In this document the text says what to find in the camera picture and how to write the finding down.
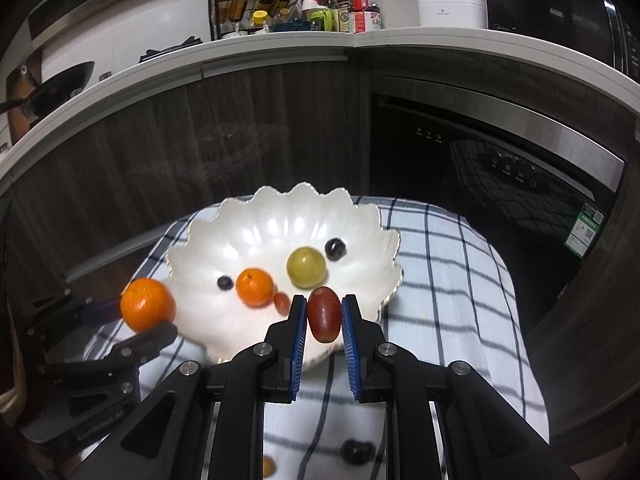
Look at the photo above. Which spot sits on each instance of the small orange tangerine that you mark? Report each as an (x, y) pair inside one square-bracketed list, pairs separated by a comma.
[(255, 287)]

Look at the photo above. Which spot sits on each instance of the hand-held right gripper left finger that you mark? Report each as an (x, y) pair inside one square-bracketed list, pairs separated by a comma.
[(299, 340)]

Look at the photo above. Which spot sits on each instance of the blueberry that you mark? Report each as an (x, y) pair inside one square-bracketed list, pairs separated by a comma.
[(225, 282)]

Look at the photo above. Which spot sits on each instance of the black wok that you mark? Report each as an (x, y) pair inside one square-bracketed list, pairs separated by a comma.
[(55, 85)]

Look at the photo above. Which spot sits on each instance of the blue dish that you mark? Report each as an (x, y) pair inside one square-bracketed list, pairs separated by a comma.
[(292, 25)]

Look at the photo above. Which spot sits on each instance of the dark purple grape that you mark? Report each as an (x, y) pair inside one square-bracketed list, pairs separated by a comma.
[(335, 249), (357, 451)]

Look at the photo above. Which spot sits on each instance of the blue white checked cloth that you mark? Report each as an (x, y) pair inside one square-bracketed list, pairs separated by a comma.
[(450, 285)]

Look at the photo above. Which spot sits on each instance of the small dark jar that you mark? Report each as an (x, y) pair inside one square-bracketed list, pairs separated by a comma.
[(375, 17)]

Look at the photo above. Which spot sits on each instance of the green plastic container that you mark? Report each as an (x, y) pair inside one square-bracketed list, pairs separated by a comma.
[(322, 20)]

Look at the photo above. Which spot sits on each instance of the black stove grate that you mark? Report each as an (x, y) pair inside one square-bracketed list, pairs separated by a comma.
[(170, 48)]

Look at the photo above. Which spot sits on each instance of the white rice cooker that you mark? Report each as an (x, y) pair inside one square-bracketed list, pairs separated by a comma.
[(450, 10)]

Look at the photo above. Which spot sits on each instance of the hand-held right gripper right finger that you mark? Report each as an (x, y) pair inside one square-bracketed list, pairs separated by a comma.
[(348, 345)]

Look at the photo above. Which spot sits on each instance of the dark bottle with white label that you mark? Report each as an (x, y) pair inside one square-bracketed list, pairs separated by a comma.
[(344, 12)]

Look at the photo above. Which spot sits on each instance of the green sticker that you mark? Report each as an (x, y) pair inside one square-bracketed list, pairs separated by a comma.
[(585, 230)]

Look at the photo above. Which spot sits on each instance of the black built-in dishwasher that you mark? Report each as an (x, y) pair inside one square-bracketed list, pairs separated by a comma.
[(450, 175)]

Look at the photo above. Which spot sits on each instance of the white scalloped ceramic plate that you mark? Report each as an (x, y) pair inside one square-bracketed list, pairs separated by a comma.
[(240, 240)]

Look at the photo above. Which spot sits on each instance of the red oval grape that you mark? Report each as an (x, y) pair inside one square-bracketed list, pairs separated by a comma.
[(324, 315)]

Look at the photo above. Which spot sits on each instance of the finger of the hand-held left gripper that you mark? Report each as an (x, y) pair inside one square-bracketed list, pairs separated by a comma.
[(100, 311), (140, 342)]

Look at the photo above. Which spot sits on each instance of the large orange tangerine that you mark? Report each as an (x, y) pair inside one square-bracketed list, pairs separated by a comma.
[(148, 305)]

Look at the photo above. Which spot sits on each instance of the black microwave oven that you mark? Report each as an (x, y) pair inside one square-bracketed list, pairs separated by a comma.
[(540, 5)]

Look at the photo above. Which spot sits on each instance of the dark wood cabinet door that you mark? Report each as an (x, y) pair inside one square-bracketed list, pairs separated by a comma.
[(100, 175), (280, 135)]

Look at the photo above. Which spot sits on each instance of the green grape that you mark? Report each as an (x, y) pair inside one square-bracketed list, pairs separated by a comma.
[(306, 267)]

